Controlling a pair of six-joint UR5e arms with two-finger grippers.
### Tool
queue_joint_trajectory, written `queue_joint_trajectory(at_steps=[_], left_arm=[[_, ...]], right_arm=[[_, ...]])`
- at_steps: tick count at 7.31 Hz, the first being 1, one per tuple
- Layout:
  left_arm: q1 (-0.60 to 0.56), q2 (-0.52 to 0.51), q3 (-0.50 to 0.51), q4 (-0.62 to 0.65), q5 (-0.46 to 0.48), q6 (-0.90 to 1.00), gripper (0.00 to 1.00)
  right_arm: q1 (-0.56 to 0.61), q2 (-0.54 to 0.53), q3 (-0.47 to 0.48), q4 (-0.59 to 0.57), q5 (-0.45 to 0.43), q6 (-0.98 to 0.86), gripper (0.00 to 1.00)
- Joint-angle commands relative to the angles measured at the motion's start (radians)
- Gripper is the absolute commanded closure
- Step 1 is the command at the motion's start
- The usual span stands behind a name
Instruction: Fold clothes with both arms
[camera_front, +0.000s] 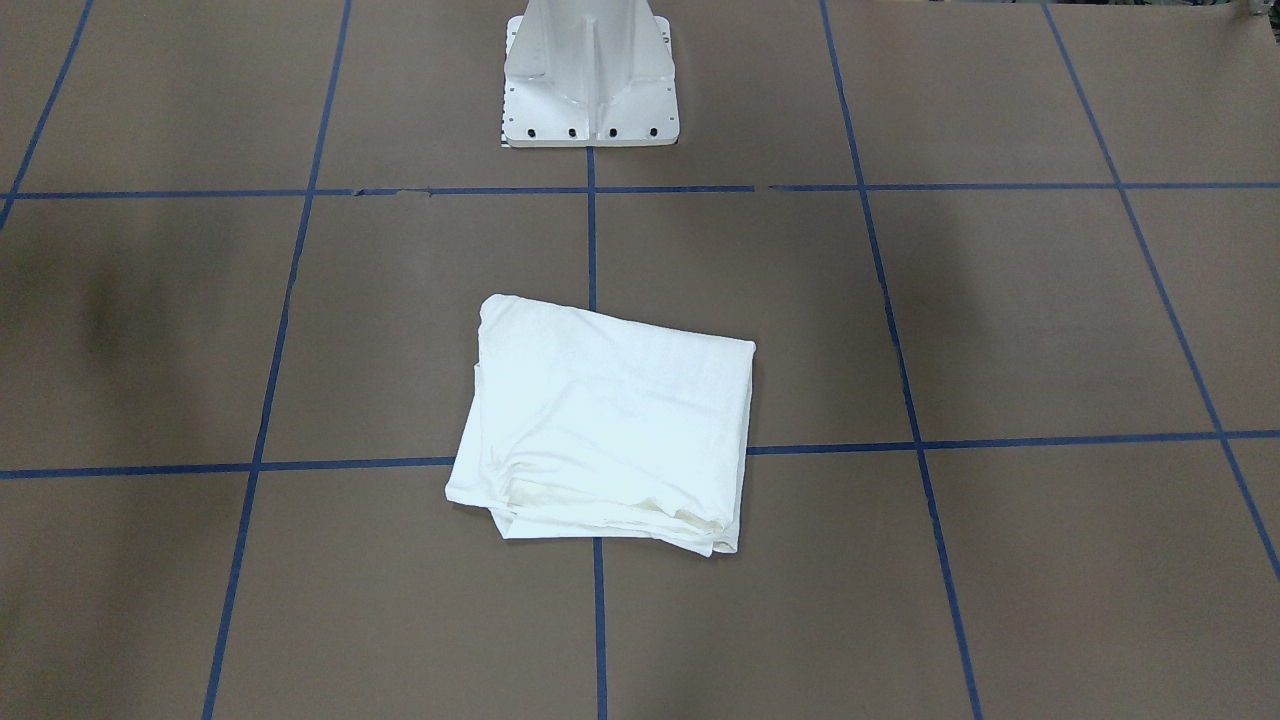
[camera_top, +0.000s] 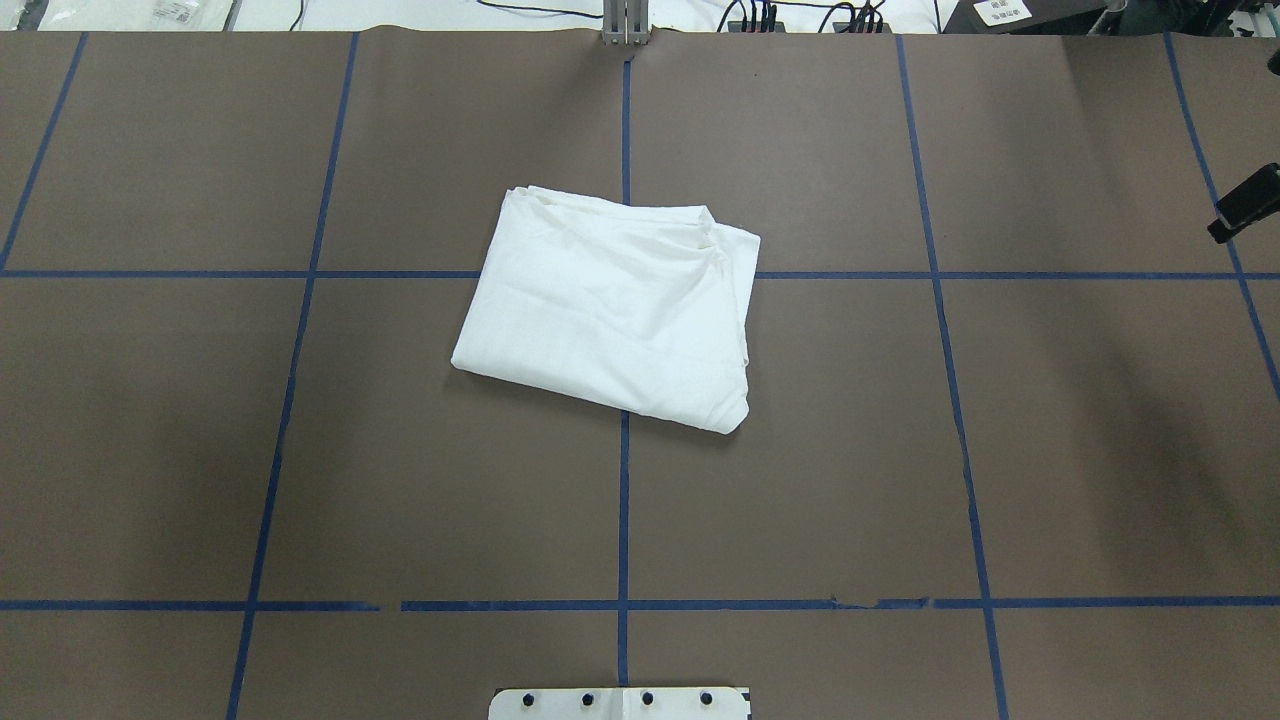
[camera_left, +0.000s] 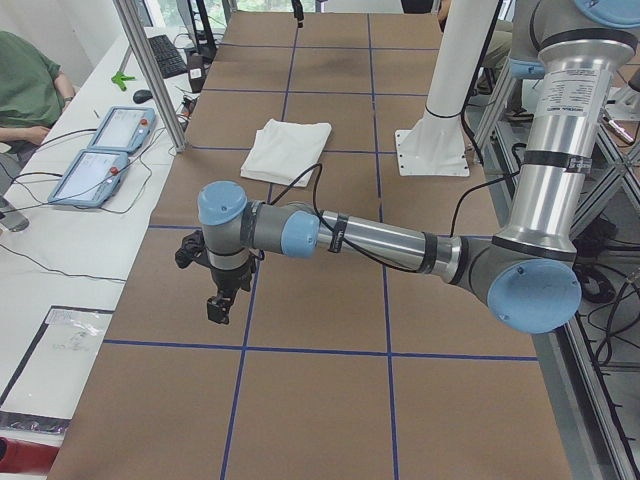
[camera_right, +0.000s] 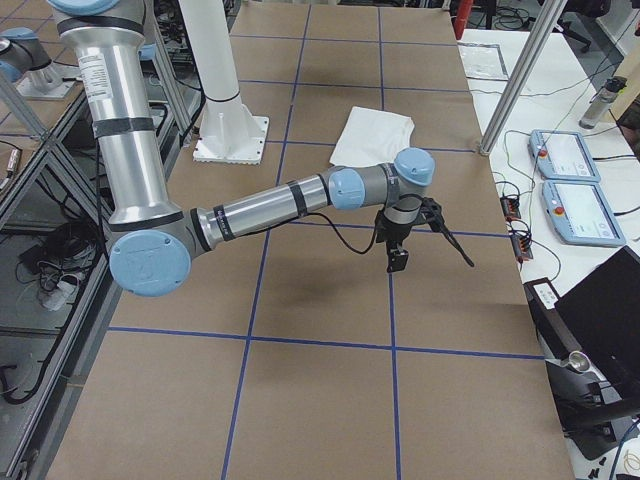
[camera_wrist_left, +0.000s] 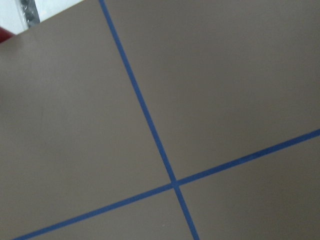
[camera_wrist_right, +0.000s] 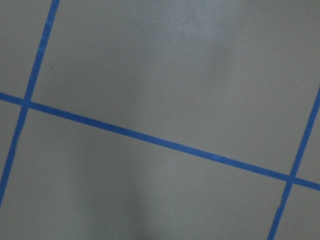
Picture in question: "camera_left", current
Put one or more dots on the blue teach pendant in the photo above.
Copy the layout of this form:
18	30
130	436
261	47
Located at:
91	179
123	129

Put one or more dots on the far blue teach pendant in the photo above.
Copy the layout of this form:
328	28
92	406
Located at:
123	129

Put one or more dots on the plastic sleeve with paper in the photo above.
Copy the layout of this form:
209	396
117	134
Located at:
53	371

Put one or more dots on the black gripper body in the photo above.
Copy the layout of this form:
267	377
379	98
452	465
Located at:
229	280
298	11

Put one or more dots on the red fire extinguisher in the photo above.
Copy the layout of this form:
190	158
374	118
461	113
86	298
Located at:
25	457

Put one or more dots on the black computer mouse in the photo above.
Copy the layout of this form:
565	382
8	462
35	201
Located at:
141	96

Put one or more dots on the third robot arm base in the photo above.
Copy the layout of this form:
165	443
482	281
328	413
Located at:
622	105

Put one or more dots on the aluminium frame post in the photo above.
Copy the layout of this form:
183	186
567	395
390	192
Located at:
138	40

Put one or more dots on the person in green shirt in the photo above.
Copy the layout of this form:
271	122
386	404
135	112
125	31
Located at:
35	92

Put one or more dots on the white printed t-shirt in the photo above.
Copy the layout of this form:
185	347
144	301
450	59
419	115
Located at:
283	150

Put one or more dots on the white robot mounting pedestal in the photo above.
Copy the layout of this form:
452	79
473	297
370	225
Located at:
435	146

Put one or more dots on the near blue teach pendant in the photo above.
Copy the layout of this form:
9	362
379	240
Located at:
91	179

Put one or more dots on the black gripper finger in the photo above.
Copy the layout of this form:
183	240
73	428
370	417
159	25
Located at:
218	308

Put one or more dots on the green plastic tool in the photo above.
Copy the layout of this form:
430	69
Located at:
120	79

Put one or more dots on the black keyboard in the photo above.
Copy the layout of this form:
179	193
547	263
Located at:
167	56

